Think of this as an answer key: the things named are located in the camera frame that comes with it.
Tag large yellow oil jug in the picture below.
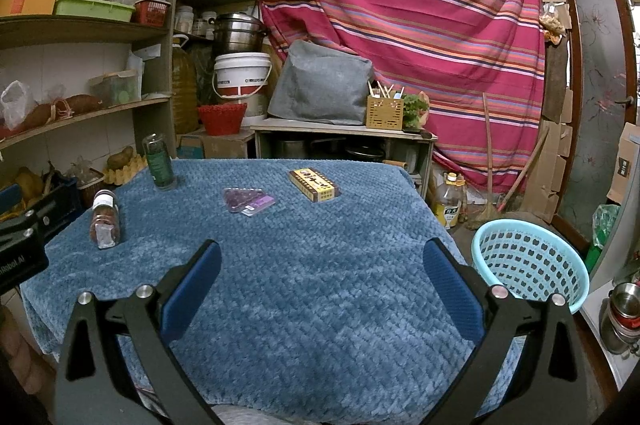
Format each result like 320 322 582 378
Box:
171 34 200 135

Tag leaning cardboard sheets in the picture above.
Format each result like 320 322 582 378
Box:
522 30 573 223

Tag cooking oil bottle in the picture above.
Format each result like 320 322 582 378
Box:
431 172 466 228

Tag green plastic bag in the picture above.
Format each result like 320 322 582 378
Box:
591 204 621 263

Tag small clear plastic tub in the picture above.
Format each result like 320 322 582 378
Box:
74 165 105 196

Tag small spice jar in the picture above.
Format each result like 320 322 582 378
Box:
89 189 122 251

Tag stacked steel pots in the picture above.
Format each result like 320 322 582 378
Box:
212 12 266 55

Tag wooden frame glass door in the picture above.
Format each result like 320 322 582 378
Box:
555 0 640 251

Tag tall green glass jar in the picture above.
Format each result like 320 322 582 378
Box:
142 134 176 192

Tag pink striped curtain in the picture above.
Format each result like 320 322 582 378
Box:
255 0 548 193

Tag clear storage jar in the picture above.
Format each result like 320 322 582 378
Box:
175 5 195 33

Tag yellow patterned box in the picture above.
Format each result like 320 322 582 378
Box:
288 168 342 203

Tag yellow cardboard box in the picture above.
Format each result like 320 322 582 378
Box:
0 0 57 17

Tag clear plastic container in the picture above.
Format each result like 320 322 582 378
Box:
89 70 142 107

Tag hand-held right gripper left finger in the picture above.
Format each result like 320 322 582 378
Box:
52 240 223 425

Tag wooden shelf unit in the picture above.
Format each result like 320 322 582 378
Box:
0 0 258 186

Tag grey fabric cover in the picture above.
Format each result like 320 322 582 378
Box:
267 39 376 126

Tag green plastic tray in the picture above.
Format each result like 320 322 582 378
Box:
53 0 136 22

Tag white plastic bag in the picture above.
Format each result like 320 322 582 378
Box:
0 80 36 131

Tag potato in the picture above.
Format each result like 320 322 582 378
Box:
106 146 136 171

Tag purple clear packet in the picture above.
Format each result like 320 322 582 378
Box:
222 186 277 218

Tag white bucket red band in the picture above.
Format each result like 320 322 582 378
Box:
211 52 273 101

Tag low wooden cabinet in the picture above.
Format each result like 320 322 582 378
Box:
250 118 438 186

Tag steel cup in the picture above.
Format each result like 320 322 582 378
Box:
600 282 640 356

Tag red round basket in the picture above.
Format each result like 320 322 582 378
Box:
196 103 248 137

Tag yellow egg tray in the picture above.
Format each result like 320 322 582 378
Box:
102 158 147 186

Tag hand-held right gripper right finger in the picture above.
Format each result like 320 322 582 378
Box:
422 237 591 425

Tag bag of green vegetables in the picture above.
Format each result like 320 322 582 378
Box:
402 92 431 131

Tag blue textured blanket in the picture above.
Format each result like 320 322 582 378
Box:
20 158 531 425

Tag small red square basket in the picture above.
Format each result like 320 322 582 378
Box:
134 0 171 26

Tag sweet potatoes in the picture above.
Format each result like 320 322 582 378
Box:
22 94 105 128

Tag small steel pot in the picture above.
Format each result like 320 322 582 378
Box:
275 138 311 161

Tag tan printed cardboard box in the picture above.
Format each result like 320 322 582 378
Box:
606 122 640 206

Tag light blue plastic basket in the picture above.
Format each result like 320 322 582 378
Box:
471 219 591 315

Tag straw broom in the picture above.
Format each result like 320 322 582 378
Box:
462 92 548 226

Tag plain white bucket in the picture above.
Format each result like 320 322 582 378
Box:
245 88 273 121

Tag person's left forearm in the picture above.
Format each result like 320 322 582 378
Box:
0 305 56 406

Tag brown cardboard box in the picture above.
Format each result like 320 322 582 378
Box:
176 129 256 160

